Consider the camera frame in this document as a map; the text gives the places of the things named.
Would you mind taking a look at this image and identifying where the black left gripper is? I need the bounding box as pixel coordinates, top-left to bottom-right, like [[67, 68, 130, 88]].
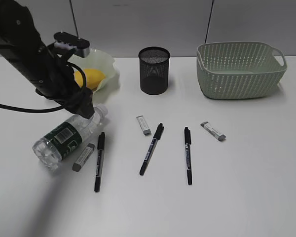
[[36, 74, 95, 119]]

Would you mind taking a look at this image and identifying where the black marker pen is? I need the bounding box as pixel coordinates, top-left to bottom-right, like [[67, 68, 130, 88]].
[[94, 132, 106, 193], [139, 123, 164, 176], [184, 127, 192, 185]]

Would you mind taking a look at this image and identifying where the yellow mango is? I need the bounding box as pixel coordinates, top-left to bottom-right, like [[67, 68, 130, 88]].
[[74, 69, 106, 90]]

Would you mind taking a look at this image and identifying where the clear water bottle green label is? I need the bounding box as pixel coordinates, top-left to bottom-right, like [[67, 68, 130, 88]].
[[33, 104, 108, 170]]

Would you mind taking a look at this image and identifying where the grey white eraser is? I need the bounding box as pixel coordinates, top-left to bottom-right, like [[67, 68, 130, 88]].
[[72, 143, 95, 172], [200, 121, 226, 141], [136, 116, 151, 136]]

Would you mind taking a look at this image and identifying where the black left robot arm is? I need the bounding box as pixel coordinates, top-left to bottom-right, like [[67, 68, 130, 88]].
[[0, 0, 95, 119]]

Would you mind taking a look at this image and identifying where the pale green wavy plate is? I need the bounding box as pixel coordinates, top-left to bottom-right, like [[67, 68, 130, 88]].
[[69, 48, 116, 92]]

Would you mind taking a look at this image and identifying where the black mesh pen holder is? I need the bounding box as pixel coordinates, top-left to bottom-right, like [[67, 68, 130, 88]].
[[138, 46, 170, 95]]

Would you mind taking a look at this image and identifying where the pale green woven basket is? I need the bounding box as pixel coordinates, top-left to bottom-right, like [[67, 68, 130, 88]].
[[196, 42, 287, 100]]

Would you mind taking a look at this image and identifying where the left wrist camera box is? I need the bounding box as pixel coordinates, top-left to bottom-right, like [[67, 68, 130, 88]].
[[54, 32, 90, 58]]

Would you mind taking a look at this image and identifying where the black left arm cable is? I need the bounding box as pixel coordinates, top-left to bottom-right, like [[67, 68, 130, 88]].
[[0, 43, 88, 113]]

